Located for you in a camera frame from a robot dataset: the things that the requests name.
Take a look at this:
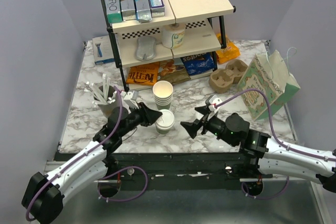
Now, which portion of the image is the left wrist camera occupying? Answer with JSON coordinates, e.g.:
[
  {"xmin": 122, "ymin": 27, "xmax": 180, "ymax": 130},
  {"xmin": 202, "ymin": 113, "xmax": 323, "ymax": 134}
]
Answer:
[{"xmin": 123, "ymin": 90, "xmax": 139, "ymax": 109}]

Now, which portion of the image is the orange yellow snack bag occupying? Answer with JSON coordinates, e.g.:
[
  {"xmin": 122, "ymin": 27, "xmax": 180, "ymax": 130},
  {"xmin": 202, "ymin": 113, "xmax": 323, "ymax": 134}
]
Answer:
[{"xmin": 215, "ymin": 37, "xmax": 240, "ymax": 64}]

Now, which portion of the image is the grey straw holder cup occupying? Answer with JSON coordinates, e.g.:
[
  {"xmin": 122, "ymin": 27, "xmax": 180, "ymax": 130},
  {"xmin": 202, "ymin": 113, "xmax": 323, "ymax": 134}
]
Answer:
[{"xmin": 84, "ymin": 73, "xmax": 119, "ymax": 118}]

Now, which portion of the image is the teal RiO box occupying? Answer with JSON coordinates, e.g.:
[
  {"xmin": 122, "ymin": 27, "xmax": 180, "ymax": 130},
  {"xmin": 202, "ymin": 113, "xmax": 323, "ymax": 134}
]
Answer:
[{"xmin": 105, "ymin": 0, "xmax": 123, "ymax": 24}]

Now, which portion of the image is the silver blue RiO box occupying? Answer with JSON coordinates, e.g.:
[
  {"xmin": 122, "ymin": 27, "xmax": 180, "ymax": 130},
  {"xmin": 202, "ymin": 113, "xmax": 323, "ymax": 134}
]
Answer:
[{"xmin": 134, "ymin": 0, "xmax": 152, "ymax": 23}]

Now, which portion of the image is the beige three-tier shelf rack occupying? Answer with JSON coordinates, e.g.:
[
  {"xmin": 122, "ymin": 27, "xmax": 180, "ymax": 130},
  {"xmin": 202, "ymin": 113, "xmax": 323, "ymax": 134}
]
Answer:
[{"xmin": 106, "ymin": 0, "xmax": 236, "ymax": 90}]

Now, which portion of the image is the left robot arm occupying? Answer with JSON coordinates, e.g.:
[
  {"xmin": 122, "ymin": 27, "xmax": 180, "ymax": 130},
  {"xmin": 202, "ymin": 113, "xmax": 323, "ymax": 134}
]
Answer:
[{"xmin": 22, "ymin": 102, "xmax": 162, "ymax": 223}]

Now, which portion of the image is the blue razor package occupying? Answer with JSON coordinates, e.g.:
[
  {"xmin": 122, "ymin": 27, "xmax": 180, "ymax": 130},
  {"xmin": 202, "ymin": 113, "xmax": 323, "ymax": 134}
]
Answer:
[{"xmin": 92, "ymin": 36, "xmax": 114, "ymax": 65}]

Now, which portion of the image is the white patterned paper cup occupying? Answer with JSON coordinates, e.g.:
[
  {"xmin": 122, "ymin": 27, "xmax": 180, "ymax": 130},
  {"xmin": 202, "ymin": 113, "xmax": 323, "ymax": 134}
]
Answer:
[{"xmin": 161, "ymin": 23, "xmax": 186, "ymax": 49}]

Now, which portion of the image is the cardboard cup carrier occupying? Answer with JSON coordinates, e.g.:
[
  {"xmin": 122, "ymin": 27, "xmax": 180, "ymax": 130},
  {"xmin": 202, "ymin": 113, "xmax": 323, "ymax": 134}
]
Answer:
[{"xmin": 208, "ymin": 59, "xmax": 248, "ymax": 93}]

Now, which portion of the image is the blue Doritos bag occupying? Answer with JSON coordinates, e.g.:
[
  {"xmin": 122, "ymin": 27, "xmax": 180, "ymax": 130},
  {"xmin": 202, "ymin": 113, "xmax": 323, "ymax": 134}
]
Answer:
[{"xmin": 181, "ymin": 52, "xmax": 215, "ymax": 76}]

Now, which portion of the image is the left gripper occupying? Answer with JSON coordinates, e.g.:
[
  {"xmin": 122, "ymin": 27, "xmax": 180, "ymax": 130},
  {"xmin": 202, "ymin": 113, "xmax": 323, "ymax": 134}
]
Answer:
[{"xmin": 119, "ymin": 102, "xmax": 162, "ymax": 138}]

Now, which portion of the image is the brown chips bag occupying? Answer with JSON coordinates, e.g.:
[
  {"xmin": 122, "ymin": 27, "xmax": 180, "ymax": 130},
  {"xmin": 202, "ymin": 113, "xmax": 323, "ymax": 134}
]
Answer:
[{"xmin": 158, "ymin": 58, "xmax": 191, "ymax": 85}]

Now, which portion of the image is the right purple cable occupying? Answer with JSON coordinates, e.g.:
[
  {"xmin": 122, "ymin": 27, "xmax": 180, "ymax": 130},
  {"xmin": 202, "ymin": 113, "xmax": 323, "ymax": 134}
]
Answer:
[{"xmin": 214, "ymin": 89, "xmax": 336, "ymax": 201}]

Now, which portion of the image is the green Fresh paper bag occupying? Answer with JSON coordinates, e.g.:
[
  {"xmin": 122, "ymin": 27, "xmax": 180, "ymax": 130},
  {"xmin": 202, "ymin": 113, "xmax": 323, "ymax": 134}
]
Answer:
[{"xmin": 237, "ymin": 47, "xmax": 300, "ymax": 115}]

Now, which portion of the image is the purple cable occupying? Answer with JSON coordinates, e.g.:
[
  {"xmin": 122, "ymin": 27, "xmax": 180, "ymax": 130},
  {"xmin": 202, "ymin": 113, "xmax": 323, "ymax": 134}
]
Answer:
[
  {"xmin": 214, "ymin": 89, "xmax": 336, "ymax": 201},
  {"xmin": 25, "ymin": 87, "xmax": 148, "ymax": 222}
]

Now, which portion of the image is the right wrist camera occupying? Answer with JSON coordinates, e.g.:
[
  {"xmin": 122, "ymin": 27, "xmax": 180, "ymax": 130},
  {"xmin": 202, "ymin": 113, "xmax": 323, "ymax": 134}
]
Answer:
[{"xmin": 205, "ymin": 95, "xmax": 222, "ymax": 120}]

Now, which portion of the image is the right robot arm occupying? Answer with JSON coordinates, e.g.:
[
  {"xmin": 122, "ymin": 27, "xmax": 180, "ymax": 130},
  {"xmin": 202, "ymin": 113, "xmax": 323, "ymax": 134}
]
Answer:
[{"xmin": 180, "ymin": 106, "xmax": 335, "ymax": 193}]

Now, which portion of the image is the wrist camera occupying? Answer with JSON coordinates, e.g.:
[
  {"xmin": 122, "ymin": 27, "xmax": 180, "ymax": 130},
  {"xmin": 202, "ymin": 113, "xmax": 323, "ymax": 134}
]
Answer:
[
  {"xmin": 123, "ymin": 90, "xmax": 139, "ymax": 109},
  {"xmin": 205, "ymin": 95, "xmax": 222, "ymax": 120}
]

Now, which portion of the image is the single green paper cup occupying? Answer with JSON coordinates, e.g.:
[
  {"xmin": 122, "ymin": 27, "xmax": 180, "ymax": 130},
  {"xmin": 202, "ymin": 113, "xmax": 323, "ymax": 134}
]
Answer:
[{"xmin": 155, "ymin": 109, "xmax": 175, "ymax": 134}]

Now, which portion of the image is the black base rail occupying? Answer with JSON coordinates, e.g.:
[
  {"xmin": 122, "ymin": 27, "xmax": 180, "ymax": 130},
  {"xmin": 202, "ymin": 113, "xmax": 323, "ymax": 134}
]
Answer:
[{"xmin": 54, "ymin": 150, "xmax": 292, "ymax": 192}]

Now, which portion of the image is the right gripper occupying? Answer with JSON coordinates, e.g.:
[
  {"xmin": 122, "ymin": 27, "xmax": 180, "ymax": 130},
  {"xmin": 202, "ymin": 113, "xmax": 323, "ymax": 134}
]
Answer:
[{"xmin": 180, "ymin": 105, "xmax": 236, "ymax": 146}]

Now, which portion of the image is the stack of green paper cups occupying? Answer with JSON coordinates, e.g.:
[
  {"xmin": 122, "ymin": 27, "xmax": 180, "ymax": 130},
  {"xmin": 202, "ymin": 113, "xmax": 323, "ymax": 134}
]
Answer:
[{"xmin": 152, "ymin": 81, "xmax": 173, "ymax": 110}]

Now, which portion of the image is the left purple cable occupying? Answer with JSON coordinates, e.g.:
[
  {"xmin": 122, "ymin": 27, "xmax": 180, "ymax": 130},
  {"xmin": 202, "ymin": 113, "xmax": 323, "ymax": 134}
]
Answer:
[{"xmin": 25, "ymin": 87, "xmax": 148, "ymax": 222}]

